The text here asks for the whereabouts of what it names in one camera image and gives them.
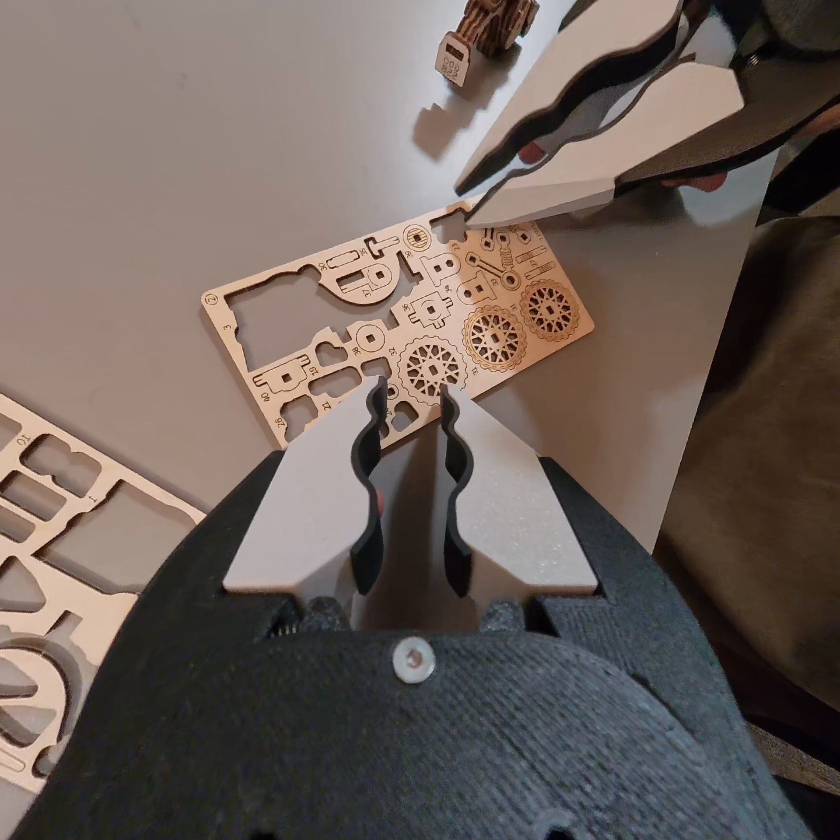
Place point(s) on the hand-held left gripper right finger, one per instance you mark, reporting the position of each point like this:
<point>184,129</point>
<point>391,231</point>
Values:
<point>518,525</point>

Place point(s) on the person's right hand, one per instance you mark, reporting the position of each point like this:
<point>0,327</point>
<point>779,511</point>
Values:
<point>705,182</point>

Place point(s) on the wooden model vehicle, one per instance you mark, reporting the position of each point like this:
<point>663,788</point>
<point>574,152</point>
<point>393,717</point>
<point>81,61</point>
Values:
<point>489,26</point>

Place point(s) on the person's olive sweater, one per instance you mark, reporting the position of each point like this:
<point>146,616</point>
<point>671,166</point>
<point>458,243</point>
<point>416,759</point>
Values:
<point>754,394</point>

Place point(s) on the grey desk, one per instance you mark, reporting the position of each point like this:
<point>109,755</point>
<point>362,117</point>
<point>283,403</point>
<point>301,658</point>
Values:
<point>197,164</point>

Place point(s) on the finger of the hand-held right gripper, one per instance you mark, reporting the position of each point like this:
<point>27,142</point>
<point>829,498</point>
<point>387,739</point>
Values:
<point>584,52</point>
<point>656,124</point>

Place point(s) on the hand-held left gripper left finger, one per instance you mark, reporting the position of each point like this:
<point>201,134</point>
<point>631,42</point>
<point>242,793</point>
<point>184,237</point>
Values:
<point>295,512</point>

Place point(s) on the laser-cut wooden gear sheet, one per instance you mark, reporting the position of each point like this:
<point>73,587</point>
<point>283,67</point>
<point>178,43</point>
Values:
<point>457,298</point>

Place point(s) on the large punched-out wooden sheet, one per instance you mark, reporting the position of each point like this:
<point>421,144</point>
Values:
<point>98,617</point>

